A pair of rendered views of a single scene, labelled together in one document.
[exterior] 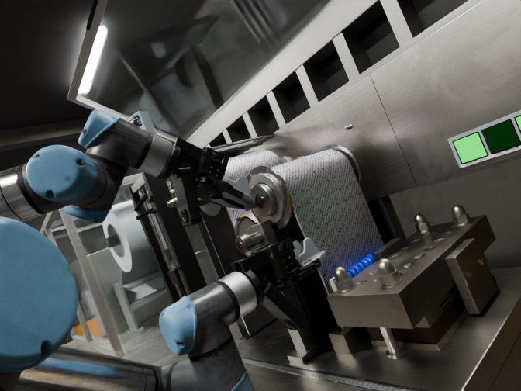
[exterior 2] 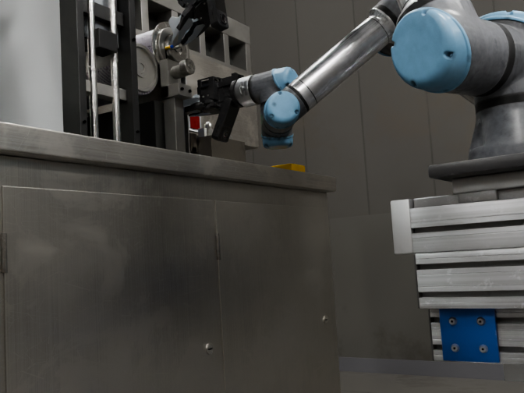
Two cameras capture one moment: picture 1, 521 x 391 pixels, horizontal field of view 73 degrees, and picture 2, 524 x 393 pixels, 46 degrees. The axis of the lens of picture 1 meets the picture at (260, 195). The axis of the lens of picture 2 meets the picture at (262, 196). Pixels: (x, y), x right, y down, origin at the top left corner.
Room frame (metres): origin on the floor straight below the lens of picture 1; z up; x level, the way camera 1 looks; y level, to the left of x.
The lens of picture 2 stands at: (1.10, 1.56, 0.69)
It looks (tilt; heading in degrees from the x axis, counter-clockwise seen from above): 6 degrees up; 251
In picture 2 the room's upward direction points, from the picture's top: 4 degrees counter-clockwise
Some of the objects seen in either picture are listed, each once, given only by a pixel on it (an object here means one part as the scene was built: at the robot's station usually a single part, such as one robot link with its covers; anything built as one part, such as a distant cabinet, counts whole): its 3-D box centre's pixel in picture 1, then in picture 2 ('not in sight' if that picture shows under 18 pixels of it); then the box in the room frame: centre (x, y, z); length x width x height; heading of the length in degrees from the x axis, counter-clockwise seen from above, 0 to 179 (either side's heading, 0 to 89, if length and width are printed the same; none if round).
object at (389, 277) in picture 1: (387, 271); not in sight; (0.61, -0.15, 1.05); 0.04 x 0.04 x 0.04
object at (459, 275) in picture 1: (473, 274); not in sight; (0.68, -0.32, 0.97); 0.10 x 0.03 x 0.11; 128
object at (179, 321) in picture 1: (198, 318); (274, 86); (0.57, 0.17, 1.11); 0.11 x 0.08 x 0.09; 128
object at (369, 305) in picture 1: (418, 265); (175, 158); (0.75, -0.25, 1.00); 0.40 x 0.16 x 0.06; 128
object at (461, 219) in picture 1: (459, 213); not in sight; (0.81, -0.40, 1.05); 0.04 x 0.04 x 0.04
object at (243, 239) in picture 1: (243, 243); (187, 67); (0.77, 0.07, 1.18); 0.04 x 0.02 x 0.04; 38
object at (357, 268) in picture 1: (365, 266); not in sight; (0.80, -0.16, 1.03); 0.21 x 0.04 x 0.03; 128
